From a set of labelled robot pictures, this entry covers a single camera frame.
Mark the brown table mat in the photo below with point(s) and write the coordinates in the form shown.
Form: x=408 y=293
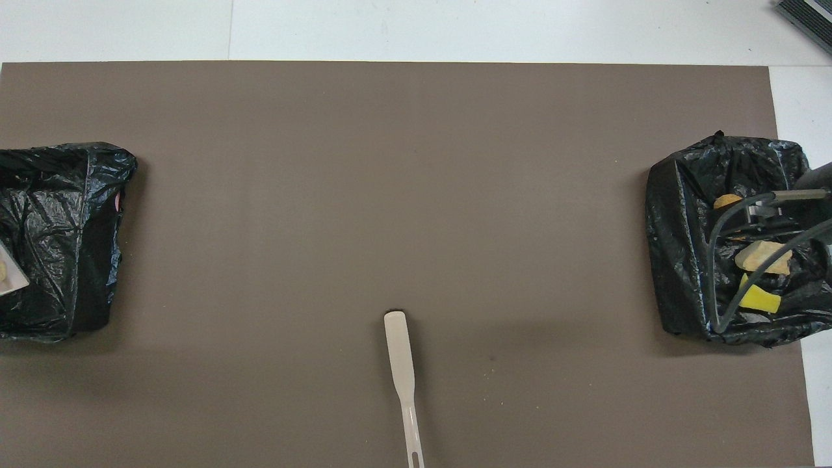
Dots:
x=325 y=195

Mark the brown cork-like lump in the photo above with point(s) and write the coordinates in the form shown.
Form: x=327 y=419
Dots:
x=727 y=201

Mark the black bag lined bin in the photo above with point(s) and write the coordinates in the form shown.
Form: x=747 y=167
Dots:
x=65 y=195
x=676 y=260

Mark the beige brush black bristles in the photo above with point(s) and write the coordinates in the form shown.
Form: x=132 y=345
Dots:
x=400 y=351

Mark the grey ribbed device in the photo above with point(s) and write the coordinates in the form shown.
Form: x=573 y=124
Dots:
x=812 y=16

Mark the beige plastic dustpan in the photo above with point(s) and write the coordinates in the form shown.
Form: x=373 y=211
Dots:
x=14 y=283

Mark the tan sponge chunk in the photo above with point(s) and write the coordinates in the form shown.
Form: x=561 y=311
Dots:
x=757 y=255

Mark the yellow sponge green backing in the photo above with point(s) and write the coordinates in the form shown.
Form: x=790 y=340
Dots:
x=764 y=300

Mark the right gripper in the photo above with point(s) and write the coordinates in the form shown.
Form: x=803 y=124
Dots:
x=816 y=179

